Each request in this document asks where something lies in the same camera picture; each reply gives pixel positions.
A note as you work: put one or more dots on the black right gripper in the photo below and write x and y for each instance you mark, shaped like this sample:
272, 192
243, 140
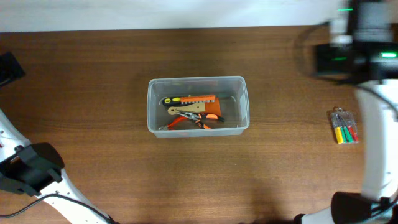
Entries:
331, 60

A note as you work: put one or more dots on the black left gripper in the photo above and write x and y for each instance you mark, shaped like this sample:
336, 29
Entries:
7, 73

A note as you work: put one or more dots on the clear bag coloured tubes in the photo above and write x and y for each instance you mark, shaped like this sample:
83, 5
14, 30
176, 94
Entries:
344, 126

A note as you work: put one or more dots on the wooden handle orange scraper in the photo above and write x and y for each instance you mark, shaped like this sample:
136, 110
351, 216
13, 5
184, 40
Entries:
211, 107

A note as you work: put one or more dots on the orange tool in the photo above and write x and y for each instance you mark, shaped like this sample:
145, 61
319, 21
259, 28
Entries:
198, 99

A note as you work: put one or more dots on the orange black needle-nose pliers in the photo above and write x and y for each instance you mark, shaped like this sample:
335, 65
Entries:
198, 117

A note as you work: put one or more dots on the yellow black handle file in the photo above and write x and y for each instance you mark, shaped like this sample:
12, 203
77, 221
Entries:
175, 100

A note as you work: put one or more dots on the small red cutting pliers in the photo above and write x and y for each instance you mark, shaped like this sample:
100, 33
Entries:
173, 123

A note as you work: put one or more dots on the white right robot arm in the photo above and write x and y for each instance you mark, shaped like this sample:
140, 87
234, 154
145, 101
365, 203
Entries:
368, 22

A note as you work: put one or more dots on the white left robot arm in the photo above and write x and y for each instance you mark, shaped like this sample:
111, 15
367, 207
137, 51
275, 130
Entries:
39, 171

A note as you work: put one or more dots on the clear plastic storage box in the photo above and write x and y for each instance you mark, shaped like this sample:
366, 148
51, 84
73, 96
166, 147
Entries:
235, 110

